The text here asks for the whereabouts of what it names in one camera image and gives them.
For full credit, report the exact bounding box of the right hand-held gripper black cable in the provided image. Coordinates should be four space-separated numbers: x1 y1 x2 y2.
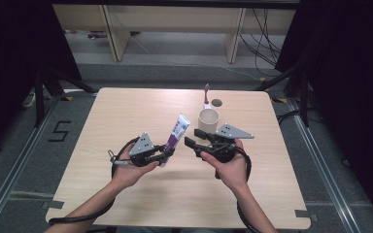
235 146 260 233

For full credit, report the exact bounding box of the person's right hand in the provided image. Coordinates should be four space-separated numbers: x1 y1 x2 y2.
199 138 251 192

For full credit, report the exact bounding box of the beige cup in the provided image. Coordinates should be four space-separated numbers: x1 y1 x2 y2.
197 102 220 135

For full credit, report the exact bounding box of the person's left hand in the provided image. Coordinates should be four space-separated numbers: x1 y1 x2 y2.
111 141 160 190

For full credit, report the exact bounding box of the black metal stand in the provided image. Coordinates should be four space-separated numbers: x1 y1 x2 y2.
254 64 311 128
33 66 97 128

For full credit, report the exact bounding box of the metal floor rail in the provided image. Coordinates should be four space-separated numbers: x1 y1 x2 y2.
287 98 361 233
0 96 61 233

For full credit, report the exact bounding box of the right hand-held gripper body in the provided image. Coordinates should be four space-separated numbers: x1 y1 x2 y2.
200 122 255 164

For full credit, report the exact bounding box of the pink toothbrush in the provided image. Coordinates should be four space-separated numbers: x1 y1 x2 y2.
203 83 212 110

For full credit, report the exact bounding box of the black curtain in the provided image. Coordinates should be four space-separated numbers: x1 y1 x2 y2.
0 0 83 163
274 0 373 224

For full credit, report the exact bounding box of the grey tape patch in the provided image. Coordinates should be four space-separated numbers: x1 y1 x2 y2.
293 209 319 223
41 200 65 211

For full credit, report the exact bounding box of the bundle of black cables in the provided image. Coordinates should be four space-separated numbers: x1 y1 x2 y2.
238 8 285 78

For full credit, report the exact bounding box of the purple and white toothpaste tube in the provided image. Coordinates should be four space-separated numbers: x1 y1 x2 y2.
159 113 191 169

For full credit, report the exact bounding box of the light wooden furniture frame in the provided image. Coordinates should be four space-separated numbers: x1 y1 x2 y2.
51 3 297 64

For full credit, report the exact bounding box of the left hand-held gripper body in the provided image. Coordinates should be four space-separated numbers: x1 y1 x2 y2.
128 131 163 168

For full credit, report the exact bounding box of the black floor cable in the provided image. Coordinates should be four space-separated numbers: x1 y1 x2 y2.
276 109 301 126

